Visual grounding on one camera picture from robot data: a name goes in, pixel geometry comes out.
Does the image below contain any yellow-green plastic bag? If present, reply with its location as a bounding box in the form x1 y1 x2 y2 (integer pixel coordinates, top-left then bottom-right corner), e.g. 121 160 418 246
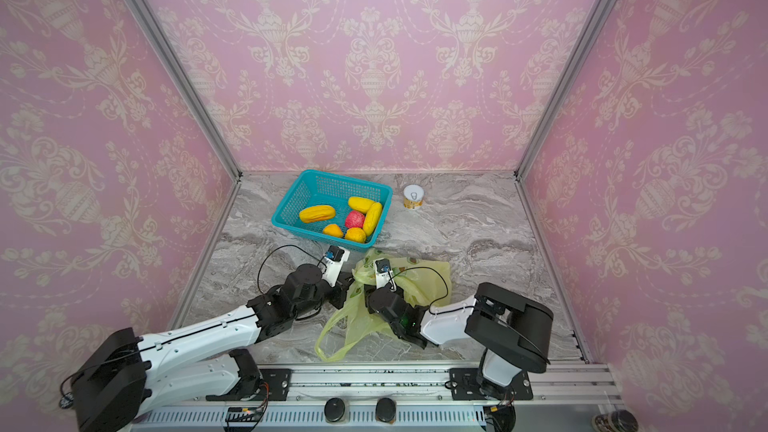
315 249 453 362

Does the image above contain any orange fruit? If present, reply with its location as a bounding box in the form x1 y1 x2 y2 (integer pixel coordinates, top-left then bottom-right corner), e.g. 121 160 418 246
322 223 345 238

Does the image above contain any yellow lemon fruit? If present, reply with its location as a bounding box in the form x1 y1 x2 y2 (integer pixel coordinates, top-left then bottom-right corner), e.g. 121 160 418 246
344 227 367 244

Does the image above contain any ridged yellow-orange fruit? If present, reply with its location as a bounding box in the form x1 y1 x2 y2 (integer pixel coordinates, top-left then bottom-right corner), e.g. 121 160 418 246
299 205 336 224

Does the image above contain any pink red fruit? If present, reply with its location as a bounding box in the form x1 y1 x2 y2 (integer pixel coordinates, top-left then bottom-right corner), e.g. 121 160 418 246
345 210 366 229

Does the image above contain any yellow banana fruit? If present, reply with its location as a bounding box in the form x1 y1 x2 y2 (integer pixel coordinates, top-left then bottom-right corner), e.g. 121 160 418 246
363 202 383 237

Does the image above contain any smooth yellow mango fruit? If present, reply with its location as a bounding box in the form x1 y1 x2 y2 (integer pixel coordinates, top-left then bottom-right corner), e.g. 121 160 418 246
348 196 375 214

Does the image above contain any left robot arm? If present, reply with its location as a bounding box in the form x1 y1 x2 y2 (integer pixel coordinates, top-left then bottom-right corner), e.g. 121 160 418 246
62 264 353 431

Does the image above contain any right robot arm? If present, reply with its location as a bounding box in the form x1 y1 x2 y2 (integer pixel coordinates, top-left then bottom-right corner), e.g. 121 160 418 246
365 282 554 402

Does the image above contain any teal plastic basket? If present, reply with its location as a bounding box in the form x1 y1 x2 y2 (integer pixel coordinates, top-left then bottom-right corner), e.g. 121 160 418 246
272 170 393 252

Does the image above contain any right black knob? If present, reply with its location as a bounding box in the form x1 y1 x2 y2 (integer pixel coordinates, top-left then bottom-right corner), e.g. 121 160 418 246
374 397 397 424

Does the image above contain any black knob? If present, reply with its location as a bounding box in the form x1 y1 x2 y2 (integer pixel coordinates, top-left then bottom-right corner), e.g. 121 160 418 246
323 397 347 423
374 397 397 424

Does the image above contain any left black knob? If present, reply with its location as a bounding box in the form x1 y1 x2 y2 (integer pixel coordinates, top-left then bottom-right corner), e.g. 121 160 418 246
323 397 347 423

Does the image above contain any yellow drink can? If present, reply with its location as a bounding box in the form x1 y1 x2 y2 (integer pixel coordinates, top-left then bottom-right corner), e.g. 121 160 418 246
403 184 425 209

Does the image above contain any dark jar bottom right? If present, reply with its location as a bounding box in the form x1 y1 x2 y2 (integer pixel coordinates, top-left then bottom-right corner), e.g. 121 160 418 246
591 409 639 432

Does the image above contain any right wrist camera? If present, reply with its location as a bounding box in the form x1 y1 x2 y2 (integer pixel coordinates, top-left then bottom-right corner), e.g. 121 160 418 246
374 258 396 290

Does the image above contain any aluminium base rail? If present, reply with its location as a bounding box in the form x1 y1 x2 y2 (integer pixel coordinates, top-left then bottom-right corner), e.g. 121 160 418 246
127 362 624 431

